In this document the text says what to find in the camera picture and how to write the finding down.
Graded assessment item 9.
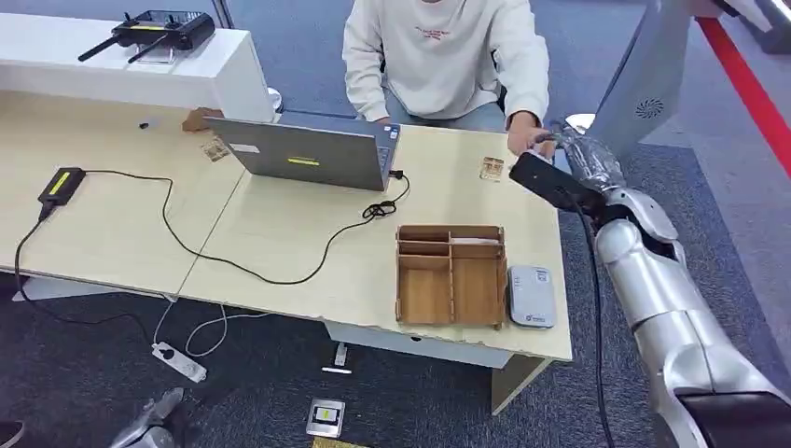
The grey laptop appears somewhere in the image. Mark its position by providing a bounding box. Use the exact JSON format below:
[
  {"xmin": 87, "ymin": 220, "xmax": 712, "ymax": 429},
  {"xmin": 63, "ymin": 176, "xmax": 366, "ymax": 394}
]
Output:
[{"xmin": 204, "ymin": 111, "xmax": 403, "ymax": 193}]

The person's left hand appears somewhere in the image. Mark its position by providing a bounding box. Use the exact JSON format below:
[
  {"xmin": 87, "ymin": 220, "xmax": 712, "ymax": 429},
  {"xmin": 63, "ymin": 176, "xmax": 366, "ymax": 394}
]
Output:
[{"xmin": 507, "ymin": 111, "xmax": 558, "ymax": 160}]

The grey kiosk stand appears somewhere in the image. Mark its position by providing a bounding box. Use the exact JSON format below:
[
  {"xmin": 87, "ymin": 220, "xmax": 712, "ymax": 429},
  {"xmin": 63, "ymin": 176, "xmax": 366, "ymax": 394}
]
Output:
[{"xmin": 564, "ymin": 0, "xmax": 774, "ymax": 163}]

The pale desk leg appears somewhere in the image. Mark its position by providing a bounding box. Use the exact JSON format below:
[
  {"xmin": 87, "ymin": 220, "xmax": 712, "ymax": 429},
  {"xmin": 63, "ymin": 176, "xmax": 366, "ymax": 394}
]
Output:
[{"xmin": 490, "ymin": 355, "xmax": 553, "ymax": 416}]

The grey card reader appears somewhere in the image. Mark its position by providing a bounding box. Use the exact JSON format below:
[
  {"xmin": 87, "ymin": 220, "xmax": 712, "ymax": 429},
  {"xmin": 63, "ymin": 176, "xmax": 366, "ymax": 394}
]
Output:
[{"xmin": 507, "ymin": 265, "xmax": 558, "ymax": 330}]

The white counter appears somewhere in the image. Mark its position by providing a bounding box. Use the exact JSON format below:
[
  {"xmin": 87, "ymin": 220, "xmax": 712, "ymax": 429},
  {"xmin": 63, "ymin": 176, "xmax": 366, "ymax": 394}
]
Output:
[{"xmin": 0, "ymin": 11, "xmax": 277, "ymax": 124}]

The grey metal post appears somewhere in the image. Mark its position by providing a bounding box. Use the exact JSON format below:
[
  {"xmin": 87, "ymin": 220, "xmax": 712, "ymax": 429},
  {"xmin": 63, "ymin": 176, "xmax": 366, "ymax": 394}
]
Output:
[{"xmin": 210, "ymin": 0, "xmax": 235, "ymax": 30}]

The tan printed card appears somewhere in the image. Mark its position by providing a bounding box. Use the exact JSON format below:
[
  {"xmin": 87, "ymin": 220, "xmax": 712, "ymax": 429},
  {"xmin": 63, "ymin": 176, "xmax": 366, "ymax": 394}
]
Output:
[{"xmin": 479, "ymin": 156, "xmax": 506, "ymax": 183}]

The person in pale sweatshirt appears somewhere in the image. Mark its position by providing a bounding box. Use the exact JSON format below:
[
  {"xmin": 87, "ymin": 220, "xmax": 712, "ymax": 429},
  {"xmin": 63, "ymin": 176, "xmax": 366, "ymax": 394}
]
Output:
[{"xmin": 341, "ymin": 0, "xmax": 558, "ymax": 160}]

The black remote controller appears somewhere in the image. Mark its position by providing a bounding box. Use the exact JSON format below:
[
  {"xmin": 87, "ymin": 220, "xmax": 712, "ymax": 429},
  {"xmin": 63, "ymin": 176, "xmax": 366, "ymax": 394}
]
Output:
[{"xmin": 76, "ymin": 8, "xmax": 217, "ymax": 65}]

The brown cardboard piece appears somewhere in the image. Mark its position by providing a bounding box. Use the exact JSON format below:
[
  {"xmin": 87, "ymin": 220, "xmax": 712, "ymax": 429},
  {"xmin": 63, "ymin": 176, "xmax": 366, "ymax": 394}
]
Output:
[{"xmin": 180, "ymin": 106, "xmax": 224, "ymax": 133}]

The black power adapter yellow label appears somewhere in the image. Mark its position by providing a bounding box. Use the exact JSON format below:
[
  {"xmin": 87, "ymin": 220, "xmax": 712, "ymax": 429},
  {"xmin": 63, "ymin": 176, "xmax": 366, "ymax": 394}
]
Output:
[{"xmin": 37, "ymin": 166, "xmax": 88, "ymax": 208}]

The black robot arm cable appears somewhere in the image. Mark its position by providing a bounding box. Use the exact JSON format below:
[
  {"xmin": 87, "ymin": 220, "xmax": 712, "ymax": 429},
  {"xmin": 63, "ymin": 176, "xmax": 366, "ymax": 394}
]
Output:
[{"xmin": 576, "ymin": 206, "xmax": 618, "ymax": 448}]

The wooden card box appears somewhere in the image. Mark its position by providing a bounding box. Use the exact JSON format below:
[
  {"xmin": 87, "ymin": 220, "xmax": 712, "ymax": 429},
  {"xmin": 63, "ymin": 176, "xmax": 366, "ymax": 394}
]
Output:
[{"xmin": 395, "ymin": 224, "xmax": 508, "ymax": 330}]

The black mains cable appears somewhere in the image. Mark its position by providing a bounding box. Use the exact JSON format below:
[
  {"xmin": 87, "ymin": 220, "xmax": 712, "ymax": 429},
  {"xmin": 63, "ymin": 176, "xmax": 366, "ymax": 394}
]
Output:
[{"xmin": 12, "ymin": 203, "xmax": 149, "ymax": 329}]

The white power strip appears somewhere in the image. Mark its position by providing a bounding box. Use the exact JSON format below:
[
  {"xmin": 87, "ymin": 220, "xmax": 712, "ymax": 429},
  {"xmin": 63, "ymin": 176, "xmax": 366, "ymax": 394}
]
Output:
[{"xmin": 150, "ymin": 341, "xmax": 209, "ymax": 385}]

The black laptop charging cable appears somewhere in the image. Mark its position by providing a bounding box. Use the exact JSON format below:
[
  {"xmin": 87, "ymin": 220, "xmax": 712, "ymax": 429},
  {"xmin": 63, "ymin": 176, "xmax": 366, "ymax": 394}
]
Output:
[{"xmin": 83, "ymin": 169, "xmax": 412, "ymax": 287}]

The white power strip cable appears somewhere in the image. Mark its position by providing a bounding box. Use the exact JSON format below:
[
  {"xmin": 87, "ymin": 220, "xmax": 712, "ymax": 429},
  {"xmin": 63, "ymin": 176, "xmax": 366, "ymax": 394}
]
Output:
[{"xmin": 151, "ymin": 299, "xmax": 271, "ymax": 359}]

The metal floor socket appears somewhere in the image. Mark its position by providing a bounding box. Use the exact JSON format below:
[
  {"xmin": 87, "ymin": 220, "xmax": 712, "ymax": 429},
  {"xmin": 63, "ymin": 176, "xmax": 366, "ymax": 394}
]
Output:
[{"xmin": 305, "ymin": 398, "xmax": 347, "ymax": 441}]

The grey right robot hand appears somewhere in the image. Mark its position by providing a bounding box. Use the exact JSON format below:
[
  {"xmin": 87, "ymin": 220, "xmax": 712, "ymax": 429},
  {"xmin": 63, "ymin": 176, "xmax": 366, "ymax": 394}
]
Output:
[{"xmin": 508, "ymin": 119, "xmax": 627, "ymax": 214}]

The white desk underframe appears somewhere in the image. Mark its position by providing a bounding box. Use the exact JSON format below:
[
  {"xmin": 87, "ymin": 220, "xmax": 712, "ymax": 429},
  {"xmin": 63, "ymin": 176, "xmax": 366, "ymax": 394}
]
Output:
[{"xmin": 324, "ymin": 320, "xmax": 515, "ymax": 371}]

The white desk foot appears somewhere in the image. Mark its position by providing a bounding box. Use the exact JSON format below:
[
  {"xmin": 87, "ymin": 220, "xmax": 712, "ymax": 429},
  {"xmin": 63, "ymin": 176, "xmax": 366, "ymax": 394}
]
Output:
[{"xmin": 320, "ymin": 342, "xmax": 354, "ymax": 376}]

